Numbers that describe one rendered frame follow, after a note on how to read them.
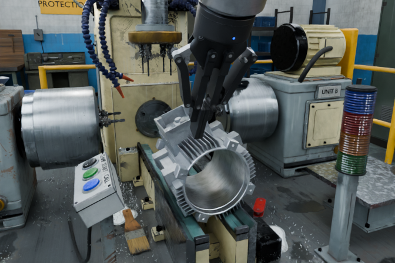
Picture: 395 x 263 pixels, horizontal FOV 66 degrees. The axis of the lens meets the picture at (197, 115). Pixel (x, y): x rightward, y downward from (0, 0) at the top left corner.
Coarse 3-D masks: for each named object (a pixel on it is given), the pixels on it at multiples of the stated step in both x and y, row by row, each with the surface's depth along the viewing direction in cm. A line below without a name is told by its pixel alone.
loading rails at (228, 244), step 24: (144, 144) 116; (144, 168) 105; (192, 168) 95; (168, 192) 81; (168, 216) 73; (192, 216) 70; (216, 216) 73; (240, 216) 69; (168, 240) 75; (192, 240) 61; (216, 240) 73; (240, 240) 64
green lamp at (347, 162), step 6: (342, 156) 66; (348, 156) 65; (354, 156) 64; (360, 156) 64; (366, 156) 65; (336, 162) 69; (342, 162) 66; (348, 162) 65; (354, 162) 65; (360, 162) 64; (366, 162) 65; (342, 168) 66; (348, 168) 65; (354, 168) 65; (360, 168) 65
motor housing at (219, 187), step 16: (192, 144) 67; (208, 144) 65; (160, 160) 75; (176, 160) 70; (192, 160) 64; (224, 160) 81; (240, 160) 70; (192, 176) 86; (208, 176) 83; (224, 176) 78; (240, 176) 72; (176, 192) 64; (192, 192) 76; (208, 192) 77; (224, 192) 74; (240, 192) 70; (192, 208) 66; (208, 208) 69; (224, 208) 69
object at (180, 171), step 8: (160, 144) 79; (224, 144) 66; (232, 144) 66; (176, 168) 64; (184, 168) 63; (176, 176) 63; (184, 176) 63; (248, 192) 70; (200, 216) 67; (208, 216) 68
